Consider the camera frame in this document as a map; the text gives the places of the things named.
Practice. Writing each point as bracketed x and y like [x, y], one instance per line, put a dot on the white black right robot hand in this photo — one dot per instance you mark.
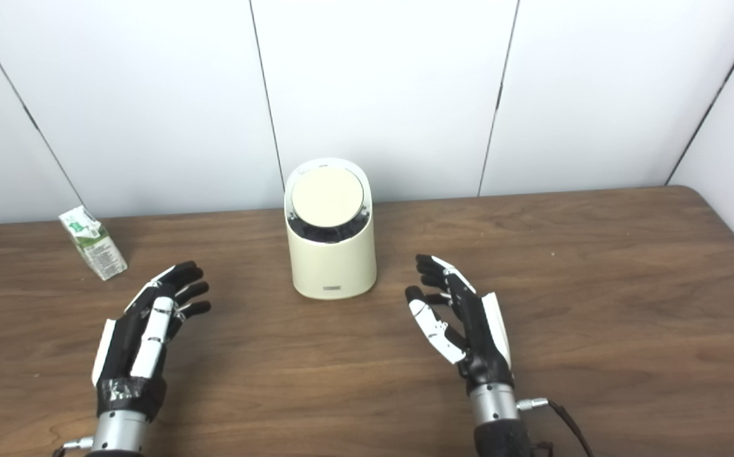
[478, 343]

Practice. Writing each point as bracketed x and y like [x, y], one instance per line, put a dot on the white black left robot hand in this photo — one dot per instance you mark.
[127, 346]

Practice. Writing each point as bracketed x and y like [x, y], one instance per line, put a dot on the green white milk carton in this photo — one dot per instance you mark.
[95, 244]

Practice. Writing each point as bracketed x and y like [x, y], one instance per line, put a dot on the cream-colored round bin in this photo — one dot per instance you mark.
[332, 266]

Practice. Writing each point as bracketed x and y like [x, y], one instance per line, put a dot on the cream round bin lid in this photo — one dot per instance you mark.
[327, 197]

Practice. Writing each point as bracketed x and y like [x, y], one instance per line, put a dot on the black bin liner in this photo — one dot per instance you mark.
[322, 232]

